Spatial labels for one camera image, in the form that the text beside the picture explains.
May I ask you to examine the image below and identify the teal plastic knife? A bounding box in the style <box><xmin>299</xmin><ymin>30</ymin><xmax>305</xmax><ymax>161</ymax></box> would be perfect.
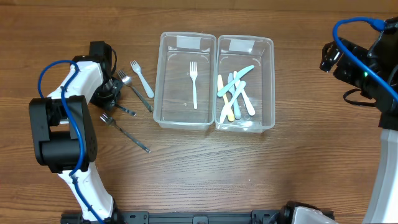
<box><xmin>217</xmin><ymin>65</ymin><xmax>254</xmax><ymax>97</ymax></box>

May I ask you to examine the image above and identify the pale blue plastic fork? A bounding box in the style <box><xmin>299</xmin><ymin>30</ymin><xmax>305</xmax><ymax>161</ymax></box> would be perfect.
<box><xmin>130</xmin><ymin>60</ymin><xmax>155</xmax><ymax>98</ymax></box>

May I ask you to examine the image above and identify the white plastic knife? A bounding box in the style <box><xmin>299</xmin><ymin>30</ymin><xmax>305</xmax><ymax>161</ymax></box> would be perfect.
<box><xmin>233</xmin><ymin>71</ymin><xmax>256</xmax><ymax>116</ymax></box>

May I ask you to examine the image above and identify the steel fork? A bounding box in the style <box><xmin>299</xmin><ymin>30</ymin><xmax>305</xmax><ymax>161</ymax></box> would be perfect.
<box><xmin>115</xmin><ymin>104</ymin><xmax>136</xmax><ymax>116</ymax></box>
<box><xmin>100</xmin><ymin>113</ymin><xmax>151</xmax><ymax>153</ymax></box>
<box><xmin>117</xmin><ymin>70</ymin><xmax>153</xmax><ymax>112</ymax></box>

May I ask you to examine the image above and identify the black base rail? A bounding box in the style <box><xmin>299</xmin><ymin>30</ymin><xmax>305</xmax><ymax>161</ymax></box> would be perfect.
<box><xmin>60</xmin><ymin>201</ymin><xmax>335</xmax><ymax>224</ymax></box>

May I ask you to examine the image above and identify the white plastic fork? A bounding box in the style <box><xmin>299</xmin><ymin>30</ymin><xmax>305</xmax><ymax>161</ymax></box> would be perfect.
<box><xmin>189</xmin><ymin>62</ymin><xmax>198</xmax><ymax>110</ymax></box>

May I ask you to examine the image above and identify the pale grey-blue plastic knife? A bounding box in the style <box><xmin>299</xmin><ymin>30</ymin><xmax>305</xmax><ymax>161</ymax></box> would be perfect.
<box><xmin>228</xmin><ymin>73</ymin><xmax>241</xmax><ymax>120</ymax></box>

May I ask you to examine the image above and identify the clear plastic container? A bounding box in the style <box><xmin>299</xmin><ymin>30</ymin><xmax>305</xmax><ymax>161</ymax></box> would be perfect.
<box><xmin>215</xmin><ymin>35</ymin><xmax>275</xmax><ymax>133</ymax></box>
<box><xmin>153</xmin><ymin>32</ymin><xmax>217</xmax><ymax>131</ymax></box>

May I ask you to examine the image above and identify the light blue plastic knife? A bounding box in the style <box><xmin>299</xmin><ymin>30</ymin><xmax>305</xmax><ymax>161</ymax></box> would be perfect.
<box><xmin>220</xmin><ymin>81</ymin><xmax>246</xmax><ymax>124</ymax></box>

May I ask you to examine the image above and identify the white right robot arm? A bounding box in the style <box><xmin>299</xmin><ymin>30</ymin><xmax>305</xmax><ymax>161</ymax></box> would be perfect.
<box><xmin>320</xmin><ymin>17</ymin><xmax>397</xmax><ymax>223</ymax></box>

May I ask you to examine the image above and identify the clear left plastic container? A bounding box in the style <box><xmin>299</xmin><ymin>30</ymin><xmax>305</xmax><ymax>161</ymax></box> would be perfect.
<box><xmin>153</xmin><ymin>32</ymin><xmax>217</xmax><ymax>131</ymax></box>

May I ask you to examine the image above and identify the yellow plastic knife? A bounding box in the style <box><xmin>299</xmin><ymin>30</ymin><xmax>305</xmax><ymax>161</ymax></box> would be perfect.
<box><xmin>217</xmin><ymin>74</ymin><xmax>235</xmax><ymax>122</ymax></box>

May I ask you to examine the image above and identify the clear right plastic container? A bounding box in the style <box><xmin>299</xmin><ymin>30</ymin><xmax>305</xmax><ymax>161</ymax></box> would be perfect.
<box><xmin>215</xmin><ymin>35</ymin><xmax>275</xmax><ymax>133</ymax></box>

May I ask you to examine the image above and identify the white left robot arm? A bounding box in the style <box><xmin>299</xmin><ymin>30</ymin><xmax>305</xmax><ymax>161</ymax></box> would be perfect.
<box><xmin>29</xmin><ymin>41</ymin><xmax>125</xmax><ymax>223</ymax></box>

